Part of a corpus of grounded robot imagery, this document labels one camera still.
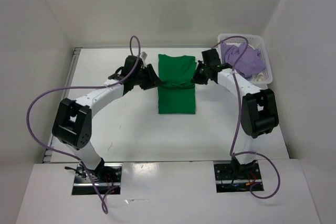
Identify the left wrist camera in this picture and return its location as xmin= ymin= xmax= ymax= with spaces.
xmin=141 ymin=51 xmax=148 ymax=61

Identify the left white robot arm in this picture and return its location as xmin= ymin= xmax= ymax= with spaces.
xmin=52 ymin=52 xmax=162 ymax=182

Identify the green t shirt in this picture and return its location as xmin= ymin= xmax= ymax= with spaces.
xmin=157 ymin=54 xmax=196 ymax=114

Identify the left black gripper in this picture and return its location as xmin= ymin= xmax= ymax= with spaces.
xmin=134 ymin=65 xmax=164 ymax=92

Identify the white plastic basket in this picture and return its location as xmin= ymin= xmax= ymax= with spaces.
xmin=216 ymin=34 xmax=273 ymax=86

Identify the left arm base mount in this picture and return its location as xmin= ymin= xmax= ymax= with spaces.
xmin=64 ymin=164 xmax=122 ymax=196

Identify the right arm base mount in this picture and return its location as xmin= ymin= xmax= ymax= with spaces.
xmin=214 ymin=161 xmax=264 ymax=193

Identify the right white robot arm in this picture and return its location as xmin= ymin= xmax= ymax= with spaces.
xmin=192 ymin=49 xmax=279 ymax=178

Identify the white cloth in basket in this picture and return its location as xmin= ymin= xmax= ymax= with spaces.
xmin=250 ymin=72 xmax=266 ymax=82

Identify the purple t shirt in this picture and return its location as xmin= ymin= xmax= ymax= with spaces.
xmin=221 ymin=42 xmax=266 ymax=80

